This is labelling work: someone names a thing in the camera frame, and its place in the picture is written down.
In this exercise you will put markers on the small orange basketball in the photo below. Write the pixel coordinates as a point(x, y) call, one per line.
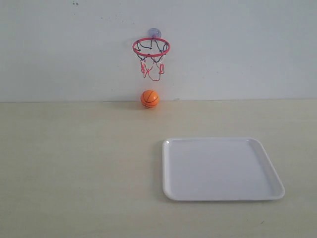
point(149, 99)

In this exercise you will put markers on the clear suction cup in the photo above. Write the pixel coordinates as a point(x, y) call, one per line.
point(154, 33)

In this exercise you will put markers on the white plastic tray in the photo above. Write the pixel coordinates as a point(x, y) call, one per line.
point(218, 169)

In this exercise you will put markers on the red mini basketball hoop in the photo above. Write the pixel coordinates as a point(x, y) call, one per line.
point(151, 52)

